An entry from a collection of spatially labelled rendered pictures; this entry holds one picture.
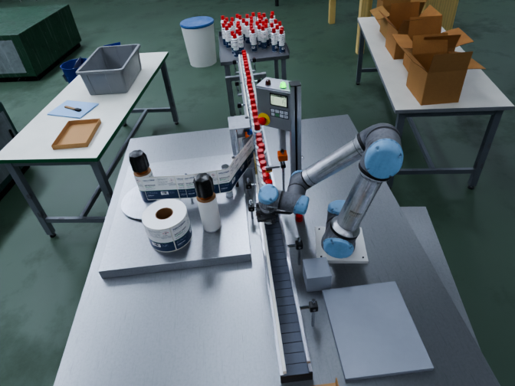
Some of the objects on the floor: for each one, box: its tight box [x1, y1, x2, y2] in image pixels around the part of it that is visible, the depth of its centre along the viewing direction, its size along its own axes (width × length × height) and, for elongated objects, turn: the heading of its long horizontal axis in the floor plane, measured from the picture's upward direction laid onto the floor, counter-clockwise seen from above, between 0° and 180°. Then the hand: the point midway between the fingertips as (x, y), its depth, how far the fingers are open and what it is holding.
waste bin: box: [60, 56, 87, 84], centre depth 511 cm, size 41×38×48 cm
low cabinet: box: [0, 4, 81, 82], centre depth 621 cm, size 170×156×68 cm
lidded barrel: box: [180, 16, 217, 67], centre depth 566 cm, size 48×48×59 cm
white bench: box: [0, 52, 179, 237], centre depth 357 cm, size 190×75×80 cm, turn 1°
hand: (272, 218), depth 179 cm, fingers closed
